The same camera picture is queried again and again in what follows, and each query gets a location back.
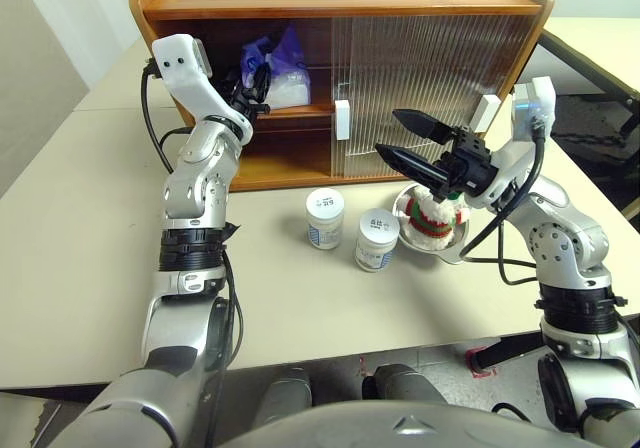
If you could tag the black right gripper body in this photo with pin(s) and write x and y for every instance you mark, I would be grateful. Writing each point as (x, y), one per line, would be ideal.
(467, 168)

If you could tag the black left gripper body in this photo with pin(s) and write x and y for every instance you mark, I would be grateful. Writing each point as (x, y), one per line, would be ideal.
(242, 98)

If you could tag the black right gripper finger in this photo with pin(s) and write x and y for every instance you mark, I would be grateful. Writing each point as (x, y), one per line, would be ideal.
(425, 124)
(410, 163)

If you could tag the purple and white package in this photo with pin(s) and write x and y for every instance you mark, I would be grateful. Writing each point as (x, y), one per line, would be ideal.
(292, 85)

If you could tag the ribbed clear sliding door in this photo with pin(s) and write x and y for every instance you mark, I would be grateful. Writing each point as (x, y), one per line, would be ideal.
(340, 58)
(520, 43)

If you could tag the white bottle with label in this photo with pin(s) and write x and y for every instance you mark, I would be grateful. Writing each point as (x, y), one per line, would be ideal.
(377, 243)
(325, 218)

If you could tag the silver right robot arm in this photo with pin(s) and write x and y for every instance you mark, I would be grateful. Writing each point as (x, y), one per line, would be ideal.
(565, 233)

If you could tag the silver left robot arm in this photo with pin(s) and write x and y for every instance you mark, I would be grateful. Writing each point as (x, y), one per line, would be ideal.
(195, 168)

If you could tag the white red green knit toy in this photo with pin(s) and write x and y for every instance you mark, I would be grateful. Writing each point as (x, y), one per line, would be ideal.
(430, 223)

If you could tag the metal bowl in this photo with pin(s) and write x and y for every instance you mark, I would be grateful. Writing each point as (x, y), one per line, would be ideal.
(450, 255)

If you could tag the black work table leg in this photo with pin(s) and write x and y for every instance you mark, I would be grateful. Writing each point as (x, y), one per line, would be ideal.
(510, 350)

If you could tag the dark grey rounded shape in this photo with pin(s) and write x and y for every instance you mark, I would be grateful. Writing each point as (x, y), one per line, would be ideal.
(287, 393)
(400, 383)

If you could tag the grey robot torso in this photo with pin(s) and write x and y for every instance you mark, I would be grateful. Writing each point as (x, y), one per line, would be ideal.
(400, 428)

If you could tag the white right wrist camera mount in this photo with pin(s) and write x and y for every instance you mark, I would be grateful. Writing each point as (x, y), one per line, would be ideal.
(510, 153)

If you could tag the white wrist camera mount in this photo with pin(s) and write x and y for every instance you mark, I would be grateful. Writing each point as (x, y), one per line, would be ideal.
(180, 63)
(510, 153)

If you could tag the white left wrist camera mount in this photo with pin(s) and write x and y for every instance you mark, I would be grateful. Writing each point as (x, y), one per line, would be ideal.
(180, 63)

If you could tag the cream table with black frame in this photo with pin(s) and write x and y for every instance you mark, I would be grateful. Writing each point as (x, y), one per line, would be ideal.
(595, 43)

